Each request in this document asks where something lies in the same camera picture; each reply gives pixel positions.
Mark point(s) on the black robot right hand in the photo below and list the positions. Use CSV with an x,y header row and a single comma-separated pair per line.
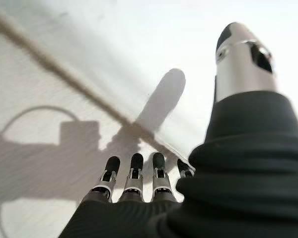
x,y
238,186

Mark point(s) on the white duvet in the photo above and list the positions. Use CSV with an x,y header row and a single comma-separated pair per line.
x,y
139,37

